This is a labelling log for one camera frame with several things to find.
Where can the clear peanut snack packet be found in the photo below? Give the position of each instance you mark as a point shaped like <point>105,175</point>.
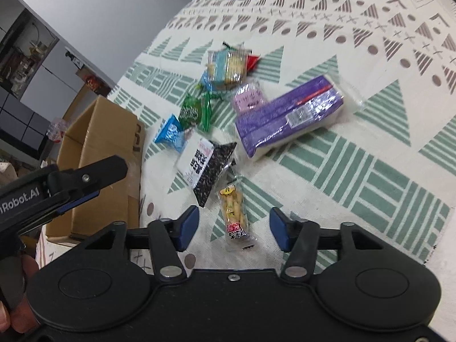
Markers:
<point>233,210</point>

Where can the blue triangular snack packet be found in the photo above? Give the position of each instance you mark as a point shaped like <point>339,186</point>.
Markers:
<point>171,133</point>

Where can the white lower cabinet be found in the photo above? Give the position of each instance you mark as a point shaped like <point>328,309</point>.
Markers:
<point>46,78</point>

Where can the red label bottle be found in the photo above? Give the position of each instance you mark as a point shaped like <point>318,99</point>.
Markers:
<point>94,82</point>

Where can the red snack packet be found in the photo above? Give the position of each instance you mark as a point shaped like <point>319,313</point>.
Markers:
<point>253,61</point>

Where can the black spray bottle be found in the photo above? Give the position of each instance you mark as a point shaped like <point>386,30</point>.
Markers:
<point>74,58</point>

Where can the black white seed packet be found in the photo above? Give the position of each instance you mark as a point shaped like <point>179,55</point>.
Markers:
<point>210,171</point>

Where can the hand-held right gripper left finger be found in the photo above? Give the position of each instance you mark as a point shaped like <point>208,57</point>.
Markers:
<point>188,228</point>

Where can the purple tissue pack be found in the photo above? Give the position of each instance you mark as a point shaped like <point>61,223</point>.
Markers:
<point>278,121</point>

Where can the clear plastic bag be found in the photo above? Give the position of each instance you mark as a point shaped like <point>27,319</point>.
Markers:
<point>57,130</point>

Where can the person's left hand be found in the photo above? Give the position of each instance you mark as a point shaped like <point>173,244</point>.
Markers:
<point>21,322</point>

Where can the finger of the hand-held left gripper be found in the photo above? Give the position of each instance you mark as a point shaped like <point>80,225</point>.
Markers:
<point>96,172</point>
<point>78,203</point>

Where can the kitchen counter niche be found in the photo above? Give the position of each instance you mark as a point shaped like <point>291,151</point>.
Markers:
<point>25,53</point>

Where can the black framed glass door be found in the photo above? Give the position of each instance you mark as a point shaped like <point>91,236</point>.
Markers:
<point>17,124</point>

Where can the pink snack packet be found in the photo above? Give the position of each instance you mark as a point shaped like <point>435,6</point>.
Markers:
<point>247,99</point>

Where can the green snack packet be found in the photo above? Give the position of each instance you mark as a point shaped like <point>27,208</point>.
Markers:
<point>190,110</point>

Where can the brown cardboard box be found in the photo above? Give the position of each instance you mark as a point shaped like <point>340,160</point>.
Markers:
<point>103,128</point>

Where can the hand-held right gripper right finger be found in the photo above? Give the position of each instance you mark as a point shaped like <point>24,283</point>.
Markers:
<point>279,229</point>

